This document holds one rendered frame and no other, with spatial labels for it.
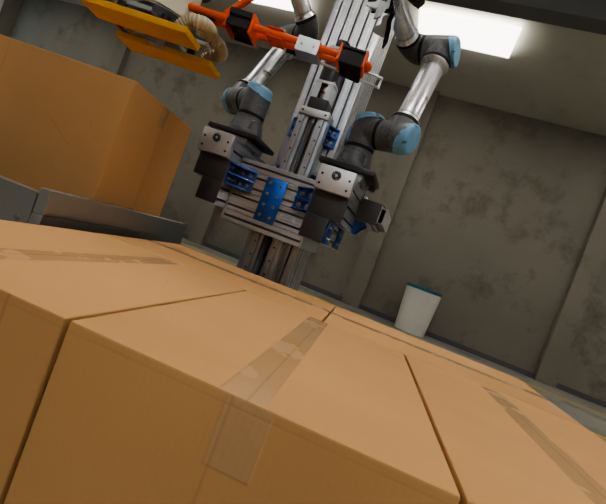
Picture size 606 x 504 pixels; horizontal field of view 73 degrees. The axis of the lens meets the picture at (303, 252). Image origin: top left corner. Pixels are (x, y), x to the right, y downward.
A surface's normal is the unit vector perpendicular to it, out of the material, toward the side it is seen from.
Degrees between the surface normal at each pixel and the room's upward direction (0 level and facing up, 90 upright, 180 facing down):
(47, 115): 90
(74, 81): 90
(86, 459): 90
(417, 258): 90
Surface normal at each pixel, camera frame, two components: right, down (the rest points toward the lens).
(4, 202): -0.16, -0.04
